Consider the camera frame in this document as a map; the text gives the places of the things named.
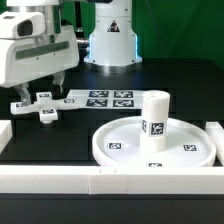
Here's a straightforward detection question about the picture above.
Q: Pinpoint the white cross-shaped table base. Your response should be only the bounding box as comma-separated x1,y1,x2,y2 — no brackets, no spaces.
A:
10,92,80,123

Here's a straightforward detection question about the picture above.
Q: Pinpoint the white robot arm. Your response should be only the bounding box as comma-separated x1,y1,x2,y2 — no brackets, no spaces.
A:
0,0,142,106

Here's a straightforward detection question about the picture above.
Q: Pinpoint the black vertical pole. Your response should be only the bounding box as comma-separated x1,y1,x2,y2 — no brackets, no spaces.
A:
74,2,84,38

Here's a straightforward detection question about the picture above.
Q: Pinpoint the white left fence block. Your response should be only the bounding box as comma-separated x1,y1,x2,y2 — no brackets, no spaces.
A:
0,120,13,154

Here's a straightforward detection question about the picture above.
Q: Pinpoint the white round table top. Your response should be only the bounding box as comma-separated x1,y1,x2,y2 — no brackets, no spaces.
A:
92,116,216,168

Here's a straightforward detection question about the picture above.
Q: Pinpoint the white front fence rail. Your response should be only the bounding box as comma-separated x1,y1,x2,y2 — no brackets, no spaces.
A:
0,165,224,195

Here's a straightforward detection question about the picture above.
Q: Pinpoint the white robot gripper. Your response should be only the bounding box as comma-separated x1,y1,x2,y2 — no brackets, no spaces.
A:
0,25,79,106

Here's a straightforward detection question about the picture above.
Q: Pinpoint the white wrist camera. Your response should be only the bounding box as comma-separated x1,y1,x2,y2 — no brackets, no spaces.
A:
0,11,46,39

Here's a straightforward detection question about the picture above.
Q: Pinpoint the white marker sheet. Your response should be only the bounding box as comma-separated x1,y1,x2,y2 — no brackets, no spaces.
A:
65,90,143,109

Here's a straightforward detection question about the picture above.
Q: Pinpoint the white fence block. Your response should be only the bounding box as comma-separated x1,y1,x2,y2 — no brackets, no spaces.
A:
205,122,224,167
0,120,13,154

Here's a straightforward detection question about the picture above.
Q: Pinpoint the white right fence block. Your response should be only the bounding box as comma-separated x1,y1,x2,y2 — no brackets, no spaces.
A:
205,122,224,167

